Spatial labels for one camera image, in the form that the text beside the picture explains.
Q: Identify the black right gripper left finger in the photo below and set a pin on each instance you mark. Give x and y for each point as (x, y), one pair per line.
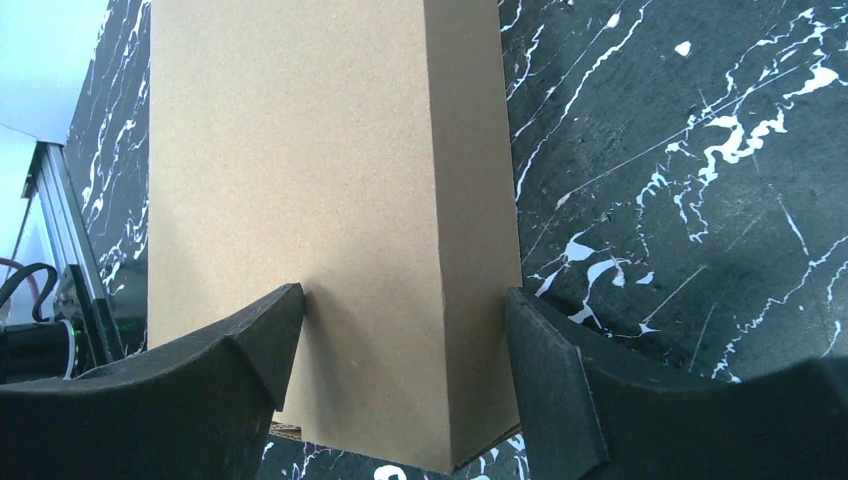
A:
(197, 407)

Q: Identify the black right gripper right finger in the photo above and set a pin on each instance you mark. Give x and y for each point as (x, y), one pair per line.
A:
(591, 408)

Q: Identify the brown cardboard box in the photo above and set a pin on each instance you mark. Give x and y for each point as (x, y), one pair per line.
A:
(360, 149)

